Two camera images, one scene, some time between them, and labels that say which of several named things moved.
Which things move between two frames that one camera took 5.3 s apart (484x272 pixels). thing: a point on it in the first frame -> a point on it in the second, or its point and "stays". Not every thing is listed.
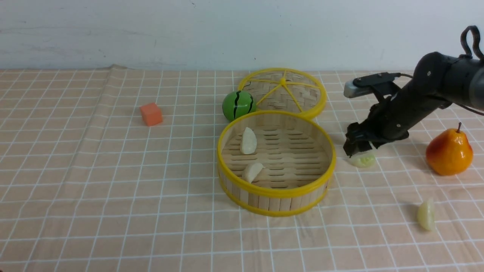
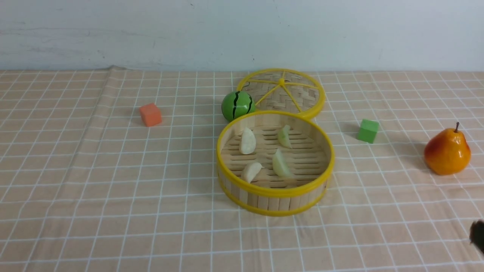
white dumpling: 252,171 stays
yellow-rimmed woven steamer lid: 286,89 stays
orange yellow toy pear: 449,152 stays
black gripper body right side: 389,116 -> 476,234
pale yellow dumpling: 426,214 -> 280,166
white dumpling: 248,141 stays
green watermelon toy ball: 238,103 stays
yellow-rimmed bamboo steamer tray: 275,163 stays
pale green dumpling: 363,160 -> 283,136
